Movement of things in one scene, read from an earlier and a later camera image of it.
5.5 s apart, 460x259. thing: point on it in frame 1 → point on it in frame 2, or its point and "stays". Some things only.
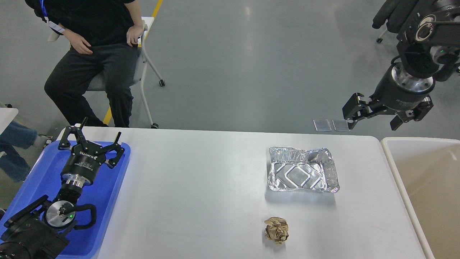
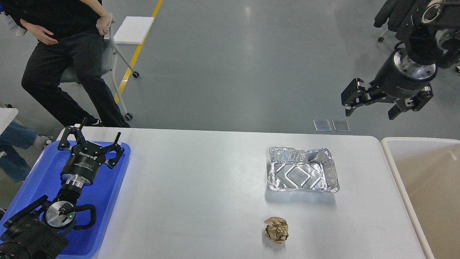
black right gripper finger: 354,108 → 355,94
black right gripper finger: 417,114 → 415,104
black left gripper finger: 111,163 stays
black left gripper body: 81,166 stays
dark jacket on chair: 399,14 stays
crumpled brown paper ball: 276,230 stays
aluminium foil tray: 292,168 stays
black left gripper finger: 64,143 stays
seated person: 111,29 → 70,76
